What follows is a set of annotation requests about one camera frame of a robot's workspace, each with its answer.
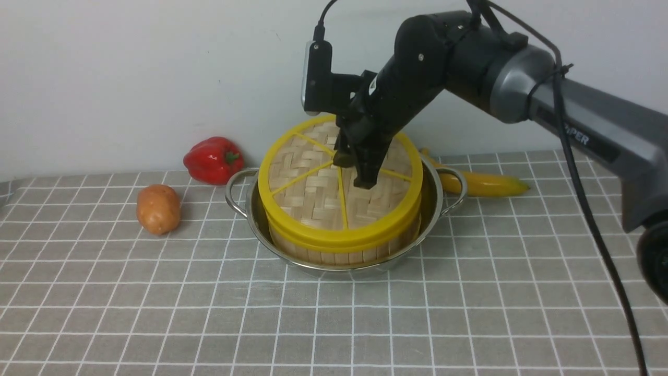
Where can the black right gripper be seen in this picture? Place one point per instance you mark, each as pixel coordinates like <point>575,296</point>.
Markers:
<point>392,97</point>

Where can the woven bamboo steamer lid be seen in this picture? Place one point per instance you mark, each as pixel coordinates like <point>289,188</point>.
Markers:
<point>298,180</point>

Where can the bamboo steamer basket yellow rim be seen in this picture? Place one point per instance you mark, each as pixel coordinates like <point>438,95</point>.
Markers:
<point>349,244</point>

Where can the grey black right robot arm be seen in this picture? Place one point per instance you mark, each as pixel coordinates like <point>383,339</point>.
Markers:
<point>467,53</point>

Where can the stainless steel pot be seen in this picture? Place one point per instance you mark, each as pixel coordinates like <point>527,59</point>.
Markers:
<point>432,209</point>

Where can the yellow banana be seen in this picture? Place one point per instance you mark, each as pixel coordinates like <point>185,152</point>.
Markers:
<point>484,185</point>

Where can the red bell pepper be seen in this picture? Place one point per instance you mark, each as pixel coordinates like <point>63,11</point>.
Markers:
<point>214,161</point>

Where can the grey checkered tablecloth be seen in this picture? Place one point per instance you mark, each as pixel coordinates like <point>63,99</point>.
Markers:
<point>502,287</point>

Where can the brown potato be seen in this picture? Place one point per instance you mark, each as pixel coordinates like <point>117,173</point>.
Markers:
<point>158,209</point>

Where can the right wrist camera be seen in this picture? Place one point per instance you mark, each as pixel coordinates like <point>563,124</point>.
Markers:
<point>322,90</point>

